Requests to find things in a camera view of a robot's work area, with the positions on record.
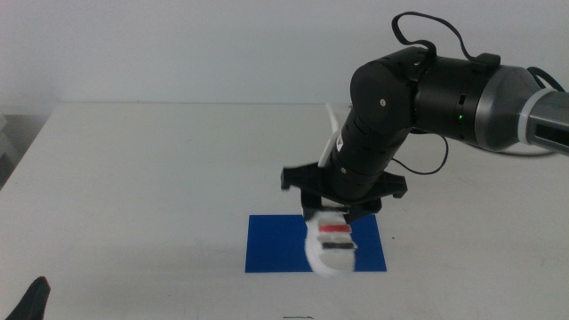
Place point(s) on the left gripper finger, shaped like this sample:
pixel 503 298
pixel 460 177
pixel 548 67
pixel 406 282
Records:
pixel 31 302

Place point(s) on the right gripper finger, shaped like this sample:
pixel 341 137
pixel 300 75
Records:
pixel 362 211
pixel 311 205

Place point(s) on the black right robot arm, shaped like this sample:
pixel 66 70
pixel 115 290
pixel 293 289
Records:
pixel 444 98

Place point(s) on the blue rectangular mat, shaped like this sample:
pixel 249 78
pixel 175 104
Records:
pixel 275 244

